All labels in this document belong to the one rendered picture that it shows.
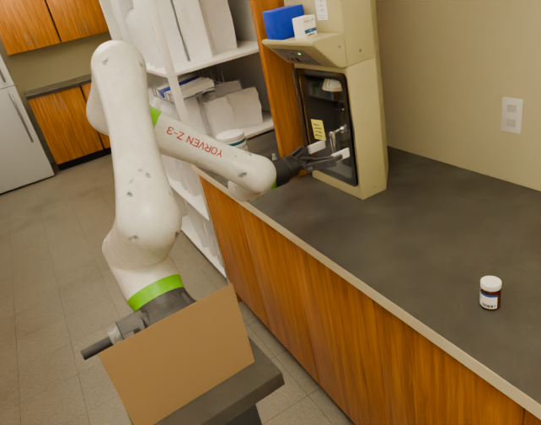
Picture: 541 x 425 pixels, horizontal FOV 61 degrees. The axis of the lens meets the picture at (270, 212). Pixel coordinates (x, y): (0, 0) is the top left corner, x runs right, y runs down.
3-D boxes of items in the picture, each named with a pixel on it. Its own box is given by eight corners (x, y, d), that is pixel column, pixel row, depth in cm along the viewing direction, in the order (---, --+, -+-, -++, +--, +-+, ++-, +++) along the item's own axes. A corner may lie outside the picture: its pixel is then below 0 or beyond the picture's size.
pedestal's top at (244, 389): (152, 472, 90) (146, 459, 88) (112, 376, 115) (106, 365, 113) (285, 384, 103) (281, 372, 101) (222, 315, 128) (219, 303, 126)
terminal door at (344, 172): (311, 166, 186) (294, 67, 167) (358, 187, 161) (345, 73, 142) (309, 167, 185) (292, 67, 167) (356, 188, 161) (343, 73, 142)
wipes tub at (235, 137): (243, 154, 228) (236, 126, 221) (254, 161, 217) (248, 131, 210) (220, 164, 223) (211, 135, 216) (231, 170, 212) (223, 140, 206)
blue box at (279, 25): (291, 33, 160) (286, 5, 155) (307, 33, 151) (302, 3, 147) (266, 40, 156) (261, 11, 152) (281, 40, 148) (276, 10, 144)
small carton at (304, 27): (307, 34, 147) (303, 15, 144) (317, 34, 143) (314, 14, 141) (295, 39, 145) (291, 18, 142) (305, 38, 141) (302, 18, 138)
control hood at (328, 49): (292, 61, 167) (288, 32, 163) (348, 67, 141) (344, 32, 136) (265, 69, 163) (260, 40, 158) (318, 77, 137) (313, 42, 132)
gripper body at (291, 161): (288, 161, 143) (313, 152, 146) (275, 155, 150) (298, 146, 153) (292, 183, 147) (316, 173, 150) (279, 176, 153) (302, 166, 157)
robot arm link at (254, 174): (160, 121, 131) (145, 155, 128) (163, 104, 120) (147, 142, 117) (273, 169, 139) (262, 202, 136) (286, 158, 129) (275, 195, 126)
